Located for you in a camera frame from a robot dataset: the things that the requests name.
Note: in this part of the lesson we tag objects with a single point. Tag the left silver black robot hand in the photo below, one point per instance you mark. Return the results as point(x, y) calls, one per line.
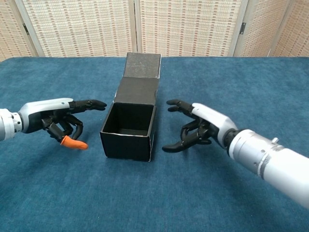
point(41, 111)

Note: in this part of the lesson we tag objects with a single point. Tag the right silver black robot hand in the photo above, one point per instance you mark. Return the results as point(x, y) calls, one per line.
point(212, 118)

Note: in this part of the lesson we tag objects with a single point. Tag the black cardboard box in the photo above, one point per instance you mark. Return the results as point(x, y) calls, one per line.
point(125, 147)

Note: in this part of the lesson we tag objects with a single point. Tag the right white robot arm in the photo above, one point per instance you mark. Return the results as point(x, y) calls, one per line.
point(277, 164)

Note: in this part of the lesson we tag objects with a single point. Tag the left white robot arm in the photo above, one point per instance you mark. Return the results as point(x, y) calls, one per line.
point(8, 124)

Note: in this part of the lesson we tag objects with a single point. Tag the woven folding screen panel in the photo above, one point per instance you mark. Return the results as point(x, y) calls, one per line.
point(77, 26)
point(263, 26)
point(9, 29)
point(205, 26)
point(299, 31)

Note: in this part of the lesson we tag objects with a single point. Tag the black screen hinge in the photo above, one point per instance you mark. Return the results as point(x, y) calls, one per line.
point(25, 29)
point(243, 26)

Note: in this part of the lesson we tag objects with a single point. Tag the blue felt table cover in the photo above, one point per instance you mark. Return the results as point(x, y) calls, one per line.
point(144, 193)

